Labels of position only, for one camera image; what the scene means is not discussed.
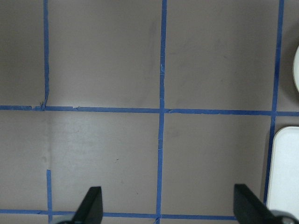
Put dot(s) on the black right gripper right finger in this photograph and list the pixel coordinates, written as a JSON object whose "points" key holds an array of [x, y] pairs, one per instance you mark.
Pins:
{"points": [[248, 209]]}

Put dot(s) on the cream round plate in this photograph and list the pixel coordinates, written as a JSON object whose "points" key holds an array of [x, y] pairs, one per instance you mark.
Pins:
{"points": [[296, 69]]}

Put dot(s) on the white rectangular tray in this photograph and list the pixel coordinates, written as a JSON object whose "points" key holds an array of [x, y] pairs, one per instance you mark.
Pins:
{"points": [[283, 191]]}

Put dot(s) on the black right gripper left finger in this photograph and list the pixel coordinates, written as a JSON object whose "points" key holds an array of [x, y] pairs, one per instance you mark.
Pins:
{"points": [[90, 210]]}

